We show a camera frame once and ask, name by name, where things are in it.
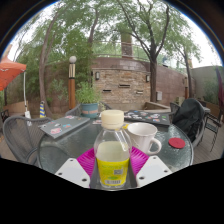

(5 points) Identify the brown globe lamp post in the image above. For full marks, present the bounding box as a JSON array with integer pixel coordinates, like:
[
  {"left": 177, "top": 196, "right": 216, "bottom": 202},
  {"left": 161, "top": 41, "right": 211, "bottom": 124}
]
[{"left": 67, "top": 55, "right": 78, "bottom": 111}]

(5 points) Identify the orange patio umbrella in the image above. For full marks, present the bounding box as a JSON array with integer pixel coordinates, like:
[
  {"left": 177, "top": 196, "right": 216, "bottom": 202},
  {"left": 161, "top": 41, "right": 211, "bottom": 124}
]
[{"left": 0, "top": 54, "right": 32, "bottom": 119}]

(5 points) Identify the leaning brown tree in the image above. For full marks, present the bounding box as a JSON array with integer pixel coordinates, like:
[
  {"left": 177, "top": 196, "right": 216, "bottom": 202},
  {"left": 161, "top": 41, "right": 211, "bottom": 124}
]
[{"left": 16, "top": 6, "right": 101, "bottom": 118}]

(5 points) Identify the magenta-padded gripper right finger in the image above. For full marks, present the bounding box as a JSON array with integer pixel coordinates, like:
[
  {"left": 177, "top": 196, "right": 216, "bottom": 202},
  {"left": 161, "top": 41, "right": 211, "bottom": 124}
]
[{"left": 129, "top": 146, "right": 173, "bottom": 188}]

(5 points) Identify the closed maroon umbrella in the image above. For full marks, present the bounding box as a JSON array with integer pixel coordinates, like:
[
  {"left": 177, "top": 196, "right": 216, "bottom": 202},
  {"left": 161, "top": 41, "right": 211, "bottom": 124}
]
[{"left": 215, "top": 66, "right": 224, "bottom": 111}]

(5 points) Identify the green plant in blue pot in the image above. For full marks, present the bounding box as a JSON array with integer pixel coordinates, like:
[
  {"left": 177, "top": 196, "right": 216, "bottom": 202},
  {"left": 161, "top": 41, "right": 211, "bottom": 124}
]
[{"left": 75, "top": 81, "right": 101, "bottom": 119}]

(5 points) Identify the blue yellow striped cone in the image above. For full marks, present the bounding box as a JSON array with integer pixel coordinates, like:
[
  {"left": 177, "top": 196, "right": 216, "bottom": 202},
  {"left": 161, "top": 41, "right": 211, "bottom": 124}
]
[{"left": 39, "top": 100, "right": 47, "bottom": 119}]

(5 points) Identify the dark patio chair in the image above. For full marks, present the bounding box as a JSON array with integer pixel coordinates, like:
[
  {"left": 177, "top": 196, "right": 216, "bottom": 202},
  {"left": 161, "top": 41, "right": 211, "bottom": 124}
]
[{"left": 0, "top": 109, "right": 10, "bottom": 123}]

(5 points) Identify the clear bottle with yellow label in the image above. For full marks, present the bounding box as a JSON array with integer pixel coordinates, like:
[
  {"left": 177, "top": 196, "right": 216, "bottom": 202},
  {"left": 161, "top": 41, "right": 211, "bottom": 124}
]
[{"left": 93, "top": 109, "right": 133, "bottom": 190}]

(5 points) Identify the flat round red coaster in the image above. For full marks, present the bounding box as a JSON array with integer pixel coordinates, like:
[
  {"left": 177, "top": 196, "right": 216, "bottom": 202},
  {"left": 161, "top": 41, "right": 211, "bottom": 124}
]
[{"left": 167, "top": 137, "right": 186, "bottom": 150}]

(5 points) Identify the slim orange lamp post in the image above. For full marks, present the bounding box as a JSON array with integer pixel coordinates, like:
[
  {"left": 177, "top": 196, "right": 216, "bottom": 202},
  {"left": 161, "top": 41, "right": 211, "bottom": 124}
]
[{"left": 184, "top": 59, "right": 190, "bottom": 100}]

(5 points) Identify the dark forked tree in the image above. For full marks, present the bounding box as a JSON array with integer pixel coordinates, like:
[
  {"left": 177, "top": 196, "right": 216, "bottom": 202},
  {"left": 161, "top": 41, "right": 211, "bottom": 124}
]
[{"left": 113, "top": 0, "right": 201, "bottom": 104}]

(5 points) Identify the black metal chair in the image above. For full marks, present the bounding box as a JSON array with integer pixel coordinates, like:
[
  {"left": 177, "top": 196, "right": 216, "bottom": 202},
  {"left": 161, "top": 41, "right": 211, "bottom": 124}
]
[{"left": 204, "top": 111, "right": 224, "bottom": 153}]

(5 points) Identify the black laptop with stickers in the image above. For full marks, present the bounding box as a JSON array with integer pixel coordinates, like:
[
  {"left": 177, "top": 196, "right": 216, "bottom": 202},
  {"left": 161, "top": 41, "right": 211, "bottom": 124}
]
[{"left": 123, "top": 109, "right": 172, "bottom": 126}]

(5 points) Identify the grey laptop with stickers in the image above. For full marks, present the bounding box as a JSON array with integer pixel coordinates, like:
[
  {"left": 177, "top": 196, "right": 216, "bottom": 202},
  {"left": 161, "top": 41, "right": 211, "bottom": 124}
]
[{"left": 38, "top": 115, "right": 91, "bottom": 140}]

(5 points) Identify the white ceramic mug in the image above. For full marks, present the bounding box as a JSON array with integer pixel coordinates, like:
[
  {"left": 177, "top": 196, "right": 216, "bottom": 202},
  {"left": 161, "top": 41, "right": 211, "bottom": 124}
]
[{"left": 126, "top": 122, "right": 163, "bottom": 156}]

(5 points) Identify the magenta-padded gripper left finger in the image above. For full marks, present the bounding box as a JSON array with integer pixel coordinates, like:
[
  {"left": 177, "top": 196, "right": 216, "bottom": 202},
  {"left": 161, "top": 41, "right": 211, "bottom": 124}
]
[{"left": 54, "top": 147, "right": 98, "bottom": 189}]

